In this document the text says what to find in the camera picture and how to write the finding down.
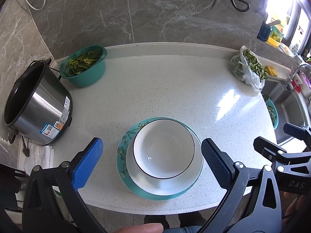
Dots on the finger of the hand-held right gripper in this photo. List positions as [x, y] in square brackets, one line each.
[267, 145]
[296, 129]

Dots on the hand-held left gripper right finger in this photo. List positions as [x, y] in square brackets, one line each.
[216, 162]

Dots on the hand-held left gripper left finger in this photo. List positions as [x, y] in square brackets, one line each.
[88, 165]

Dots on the teal floral plate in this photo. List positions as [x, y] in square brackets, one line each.
[124, 150]

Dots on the small black-rimmed printed bowl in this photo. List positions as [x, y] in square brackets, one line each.
[162, 145]

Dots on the plain white bowl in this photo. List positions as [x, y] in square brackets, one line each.
[145, 182]

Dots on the person's right hand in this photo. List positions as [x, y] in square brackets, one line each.
[291, 208]

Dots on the person's left hand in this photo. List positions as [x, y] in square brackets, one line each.
[143, 228]

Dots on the teal colander with greens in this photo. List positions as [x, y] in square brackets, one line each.
[273, 116]
[85, 77]

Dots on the red plastic container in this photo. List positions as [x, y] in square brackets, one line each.
[297, 85]

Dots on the steel faucet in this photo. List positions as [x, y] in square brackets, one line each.
[288, 81]

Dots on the white towel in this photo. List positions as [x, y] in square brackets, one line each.
[38, 155]

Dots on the dark shoe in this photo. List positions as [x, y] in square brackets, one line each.
[192, 218]
[155, 219]

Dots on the black power plug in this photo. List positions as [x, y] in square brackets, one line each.
[26, 151]

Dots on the yellow sponge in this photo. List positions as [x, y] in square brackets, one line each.
[271, 70]

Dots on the person's leg in blue trousers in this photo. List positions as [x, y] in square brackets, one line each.
[187, 229]

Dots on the plastic bag of greens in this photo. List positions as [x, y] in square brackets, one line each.
[247, 75]

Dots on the steel rice cooker pot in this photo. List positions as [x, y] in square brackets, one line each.
[41, 109]

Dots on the yellow bowl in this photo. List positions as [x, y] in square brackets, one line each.
[273, 42]

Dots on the dark blue utensil cup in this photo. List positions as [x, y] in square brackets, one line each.
[264, 32]

